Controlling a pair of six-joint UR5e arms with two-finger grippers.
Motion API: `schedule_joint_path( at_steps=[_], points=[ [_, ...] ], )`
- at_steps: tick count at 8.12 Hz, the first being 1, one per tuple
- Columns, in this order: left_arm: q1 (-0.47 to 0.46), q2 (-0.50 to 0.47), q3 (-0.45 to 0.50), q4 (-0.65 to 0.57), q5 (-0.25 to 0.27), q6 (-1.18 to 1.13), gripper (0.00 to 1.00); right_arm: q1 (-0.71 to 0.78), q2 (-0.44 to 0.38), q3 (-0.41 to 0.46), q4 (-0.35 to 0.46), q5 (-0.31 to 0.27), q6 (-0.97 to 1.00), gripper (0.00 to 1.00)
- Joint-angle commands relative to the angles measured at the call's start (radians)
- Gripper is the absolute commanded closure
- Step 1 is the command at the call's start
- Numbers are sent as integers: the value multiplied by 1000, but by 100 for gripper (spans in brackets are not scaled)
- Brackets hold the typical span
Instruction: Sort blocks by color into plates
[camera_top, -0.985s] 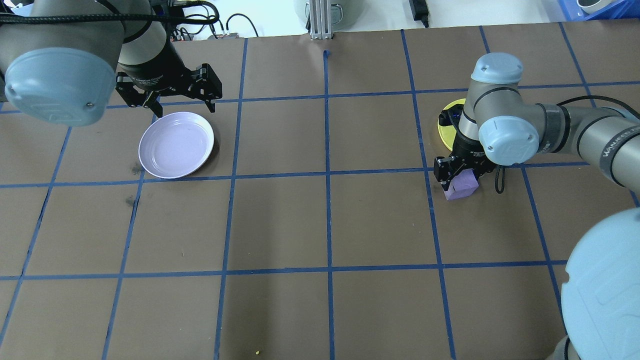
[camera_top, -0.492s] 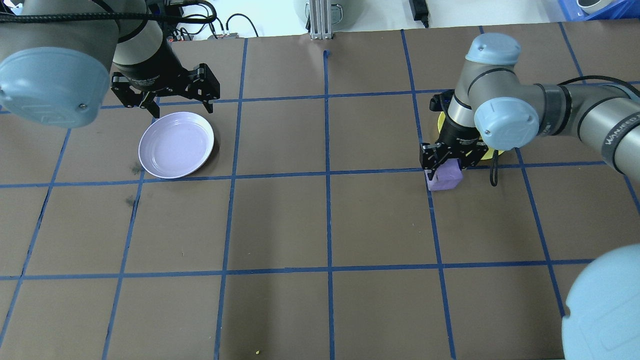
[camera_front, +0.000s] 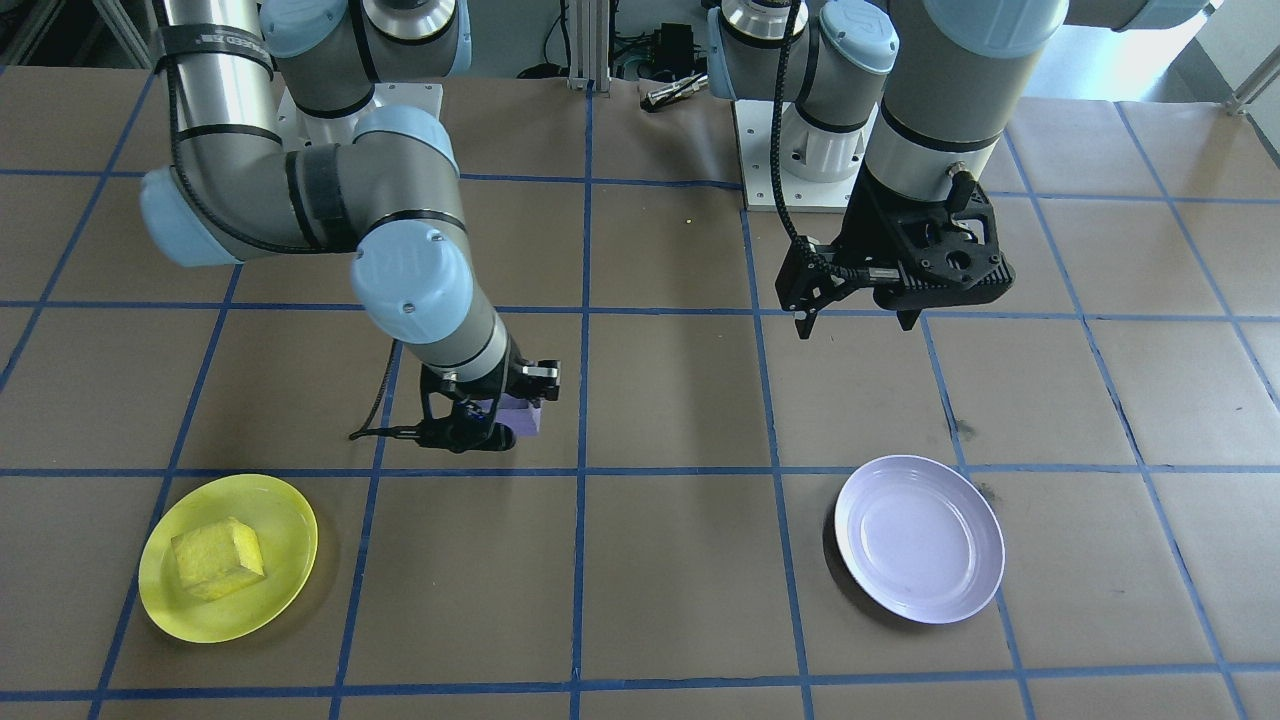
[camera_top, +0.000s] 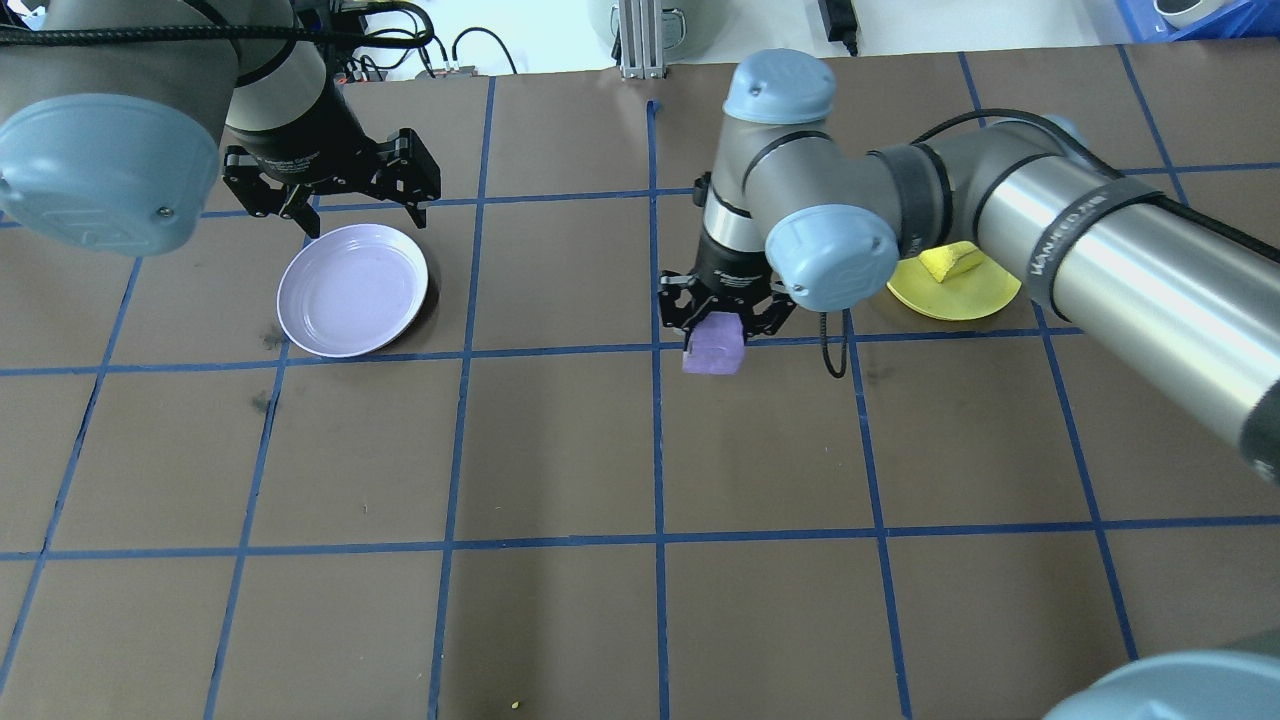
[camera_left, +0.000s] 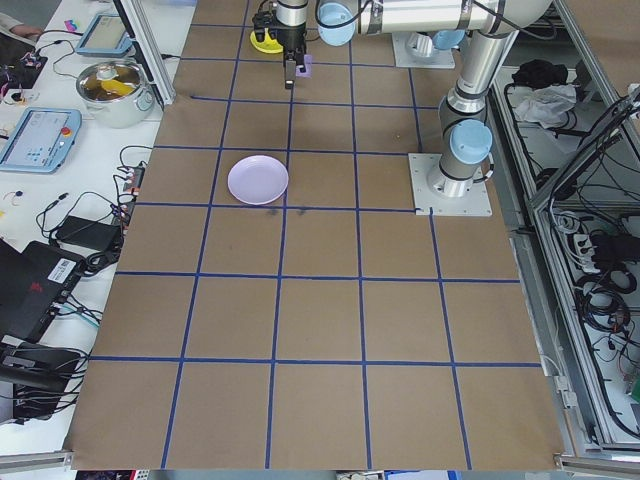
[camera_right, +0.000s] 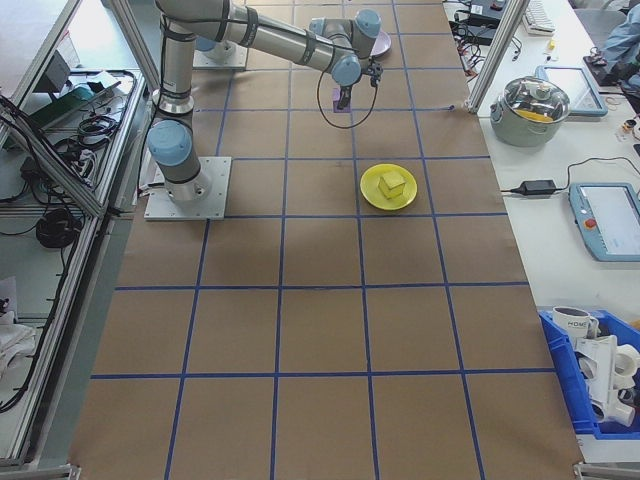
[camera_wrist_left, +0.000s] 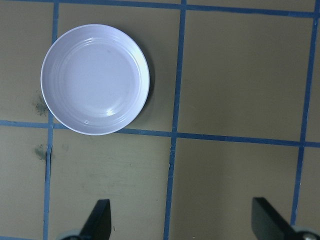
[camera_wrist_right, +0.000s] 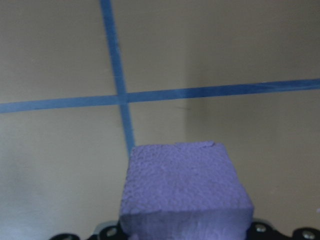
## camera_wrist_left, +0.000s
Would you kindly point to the purple plastic plate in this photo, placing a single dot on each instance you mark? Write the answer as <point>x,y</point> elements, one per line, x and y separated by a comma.
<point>95,80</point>

